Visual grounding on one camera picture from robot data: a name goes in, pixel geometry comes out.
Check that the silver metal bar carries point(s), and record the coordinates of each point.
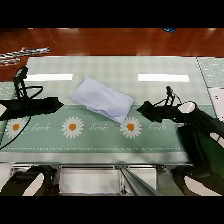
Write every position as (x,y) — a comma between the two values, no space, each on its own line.
(26,52)

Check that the light blue shirt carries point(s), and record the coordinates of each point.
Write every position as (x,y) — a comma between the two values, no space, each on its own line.
(103,99)

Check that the white paper sheet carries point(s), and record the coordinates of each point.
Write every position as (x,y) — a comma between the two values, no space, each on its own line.
(217,100)

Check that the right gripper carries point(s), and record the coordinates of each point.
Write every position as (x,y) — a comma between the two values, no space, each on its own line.
(158,113)

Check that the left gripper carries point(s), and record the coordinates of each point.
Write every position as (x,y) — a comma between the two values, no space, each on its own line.
(46,106)

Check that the silver frame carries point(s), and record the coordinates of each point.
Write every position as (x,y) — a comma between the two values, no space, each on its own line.
(136,183)

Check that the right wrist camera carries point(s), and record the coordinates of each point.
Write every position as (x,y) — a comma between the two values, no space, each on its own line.
(169,90)

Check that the blue object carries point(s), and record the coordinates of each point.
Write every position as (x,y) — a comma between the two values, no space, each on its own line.
(169,30)

